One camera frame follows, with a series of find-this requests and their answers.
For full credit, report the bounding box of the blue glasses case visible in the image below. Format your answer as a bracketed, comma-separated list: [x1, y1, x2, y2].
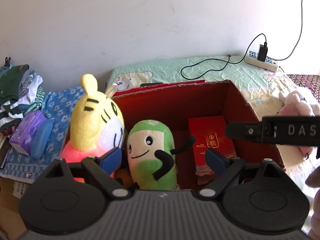
[30, 120, 53, 159]

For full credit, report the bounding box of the red cardboard box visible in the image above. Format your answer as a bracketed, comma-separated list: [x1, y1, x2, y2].
[62, 79, 286, 190]

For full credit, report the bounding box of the grey power strip cord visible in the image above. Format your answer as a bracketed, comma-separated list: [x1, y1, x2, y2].
[267, 0, 305, 61]

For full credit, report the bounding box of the white power strip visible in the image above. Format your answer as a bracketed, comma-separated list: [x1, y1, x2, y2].
[245, 50, 279, 73]

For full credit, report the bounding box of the purple tissue pack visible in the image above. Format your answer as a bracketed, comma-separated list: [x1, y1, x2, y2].
[9, 110, 46, 155]

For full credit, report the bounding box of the green plush toy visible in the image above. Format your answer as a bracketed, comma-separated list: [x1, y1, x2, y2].
[126, 120, 196, 191]

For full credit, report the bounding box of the black smartphone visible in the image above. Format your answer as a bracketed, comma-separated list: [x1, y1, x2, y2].
[140, 82, 163, 88]

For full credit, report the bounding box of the blue floral towel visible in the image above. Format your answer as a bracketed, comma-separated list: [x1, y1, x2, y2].
[1, 86, 84, 183]

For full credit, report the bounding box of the cartoon bear bed sheet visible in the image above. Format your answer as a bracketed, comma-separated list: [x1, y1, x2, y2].
[107, 55, 320, 205]

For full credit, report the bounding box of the yellow tiger plush toy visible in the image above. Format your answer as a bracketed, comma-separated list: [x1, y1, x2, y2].
[60, 74, 125, 163]

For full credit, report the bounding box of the pink plush rabbit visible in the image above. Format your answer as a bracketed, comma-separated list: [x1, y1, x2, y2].
[278, 90, 320, 159]

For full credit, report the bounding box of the person's right hand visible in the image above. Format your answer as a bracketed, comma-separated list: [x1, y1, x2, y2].
[306, 167, 320, 239]

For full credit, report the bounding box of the red gift packet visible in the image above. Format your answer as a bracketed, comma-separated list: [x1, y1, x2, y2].
[188, 115, 236, 184]

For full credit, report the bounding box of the black charger adapter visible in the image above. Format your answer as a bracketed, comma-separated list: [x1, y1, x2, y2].
[257, 42, 268, 62]

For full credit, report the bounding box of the pile of folded clothes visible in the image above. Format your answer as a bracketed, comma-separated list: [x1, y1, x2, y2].
[0, 57, 45, 137]

